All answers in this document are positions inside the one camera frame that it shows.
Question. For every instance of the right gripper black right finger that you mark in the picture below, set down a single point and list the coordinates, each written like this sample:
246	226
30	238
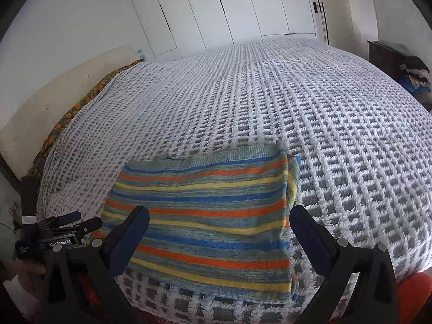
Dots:
375	297

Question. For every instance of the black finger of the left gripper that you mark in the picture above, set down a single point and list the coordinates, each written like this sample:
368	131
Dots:
59	221
84	225

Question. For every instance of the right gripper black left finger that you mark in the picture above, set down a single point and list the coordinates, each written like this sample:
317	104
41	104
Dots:
80	286

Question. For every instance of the striped knitted short-sleeve sweater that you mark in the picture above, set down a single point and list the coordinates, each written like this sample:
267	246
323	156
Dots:
218	223

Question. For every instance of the orange fleece clothing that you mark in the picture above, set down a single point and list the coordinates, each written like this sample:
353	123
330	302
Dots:
414	299

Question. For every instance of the person's left hand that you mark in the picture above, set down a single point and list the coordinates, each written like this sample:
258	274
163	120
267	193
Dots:
30	275

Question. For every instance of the orange floral bed sheet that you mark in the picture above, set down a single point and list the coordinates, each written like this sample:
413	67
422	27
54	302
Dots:
39	161

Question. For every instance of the cream padded headboard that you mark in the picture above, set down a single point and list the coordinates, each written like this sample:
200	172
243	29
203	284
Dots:
26	131

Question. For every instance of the white grey checked fleece blanket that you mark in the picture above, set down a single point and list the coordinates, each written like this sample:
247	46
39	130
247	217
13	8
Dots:
364	141

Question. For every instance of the white built-in wardrobe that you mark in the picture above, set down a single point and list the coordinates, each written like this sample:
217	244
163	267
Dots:
176	29

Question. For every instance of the dark wooden nightstand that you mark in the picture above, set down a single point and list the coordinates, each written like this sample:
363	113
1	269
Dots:
386	59

